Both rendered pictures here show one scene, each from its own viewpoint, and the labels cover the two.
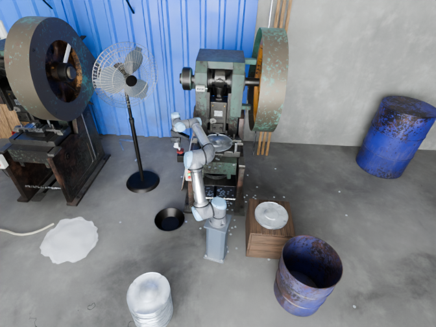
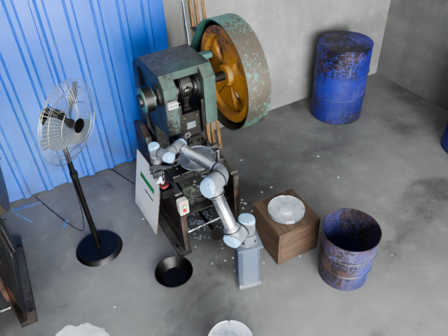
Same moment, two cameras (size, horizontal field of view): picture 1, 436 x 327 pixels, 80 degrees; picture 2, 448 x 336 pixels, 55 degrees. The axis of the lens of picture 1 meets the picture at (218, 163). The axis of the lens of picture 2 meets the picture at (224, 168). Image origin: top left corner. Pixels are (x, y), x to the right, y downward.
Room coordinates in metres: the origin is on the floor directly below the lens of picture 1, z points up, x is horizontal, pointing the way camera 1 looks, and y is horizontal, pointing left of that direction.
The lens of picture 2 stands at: (-0.35, 1.06, 2.82)
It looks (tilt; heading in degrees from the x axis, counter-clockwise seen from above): 40 degrees down; 332
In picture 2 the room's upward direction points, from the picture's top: 3 degrees counter-clockwise
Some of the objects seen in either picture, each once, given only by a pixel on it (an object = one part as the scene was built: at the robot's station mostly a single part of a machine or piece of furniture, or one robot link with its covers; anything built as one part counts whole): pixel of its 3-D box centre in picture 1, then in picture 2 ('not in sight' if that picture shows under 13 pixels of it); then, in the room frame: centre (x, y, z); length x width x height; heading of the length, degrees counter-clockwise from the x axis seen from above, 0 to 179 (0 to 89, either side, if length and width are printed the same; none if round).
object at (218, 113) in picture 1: (218, 113); (189, 125); (2.12, 0.02, 1.04); 0.17 x 0.15 x 0.30; 0
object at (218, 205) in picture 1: (218, 207); (246, 224); (1.39, -0.02, 0.62); 0.13 x 0.12 x 0.14; 114
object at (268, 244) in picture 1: (267, 228); (285, 225); (1.55, -0.49, 0.18); 0.40 x 0.38 x 0.35; 177
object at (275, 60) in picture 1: (258, 78); (217, 69); (2.26, -0.32, 1.33); 1.03 x 0.28 x 0.82; 0
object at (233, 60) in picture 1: (218, 124); (181, 135); (2.30, 0.02, 0.83); 0.79 x 0.43 x 1.34; 0
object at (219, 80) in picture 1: (219, 87); (183, 95); (2.16, 0.02, 1.27); 0.21 x 0.12 x 0.34; 0
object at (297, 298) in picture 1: (303, 276); (347, 250); (1.06, -0.70, 0.24); 0.42 x 0.42 x 0.48
